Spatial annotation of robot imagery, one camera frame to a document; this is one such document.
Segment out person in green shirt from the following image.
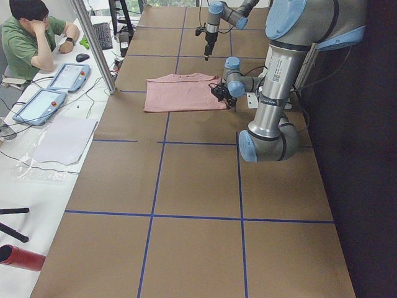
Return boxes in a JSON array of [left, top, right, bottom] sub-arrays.
[[2, 1, 80, 81]]

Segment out upper blue teach pendant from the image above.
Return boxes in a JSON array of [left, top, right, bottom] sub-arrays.
[[47, 63, 91, 93]]

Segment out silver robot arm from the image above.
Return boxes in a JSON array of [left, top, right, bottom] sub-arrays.
[[223, 1, 367, 162], [195, 0, 259, 61]]

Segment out lower blue teach pendant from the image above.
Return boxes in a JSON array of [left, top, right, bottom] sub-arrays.
[[12, 89, 66, 125]]

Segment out black computer mouse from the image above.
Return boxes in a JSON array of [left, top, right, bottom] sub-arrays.
[[76, 53, 90, 63]]

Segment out pink Snoopy t-shirt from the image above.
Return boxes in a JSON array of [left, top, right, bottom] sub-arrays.
[[143, 73, 226, 112]]

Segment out blue teach pendant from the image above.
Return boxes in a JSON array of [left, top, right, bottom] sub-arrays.
[[47, 63, 91, 93], [12, 89, 66, 125]]

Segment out black camera tripod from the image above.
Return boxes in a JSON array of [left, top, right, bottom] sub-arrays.
[[0, 207, 30, 243]]

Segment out red cylinder bottle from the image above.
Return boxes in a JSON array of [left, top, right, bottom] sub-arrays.
[[1, 245, 46, 271]]

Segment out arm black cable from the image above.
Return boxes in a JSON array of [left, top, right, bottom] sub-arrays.
[[207, 63, 269, 91]]

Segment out black keyboard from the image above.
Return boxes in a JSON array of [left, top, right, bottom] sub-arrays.
[[92, 22, 113, 50]]

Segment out clear plastic bag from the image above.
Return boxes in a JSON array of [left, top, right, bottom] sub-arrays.
[[12, 126, 79, 184]]

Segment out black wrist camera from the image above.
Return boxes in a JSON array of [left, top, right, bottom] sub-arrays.
[[195, 26, 207, 37], [208, 82, 228, 102]]

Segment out aluminium frame post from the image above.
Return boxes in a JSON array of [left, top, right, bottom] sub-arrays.
[[70, 0, 116, 94]]

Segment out white paper sheets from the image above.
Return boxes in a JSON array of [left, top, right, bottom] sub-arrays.
[[33, 115, 97, 165]]

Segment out green toy object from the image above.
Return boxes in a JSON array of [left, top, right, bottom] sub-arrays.
[[79, 37, 90, 50]]

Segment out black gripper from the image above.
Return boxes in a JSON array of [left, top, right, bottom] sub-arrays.
[[221, 87, 237, 109], [204, 31, 218, 61]]

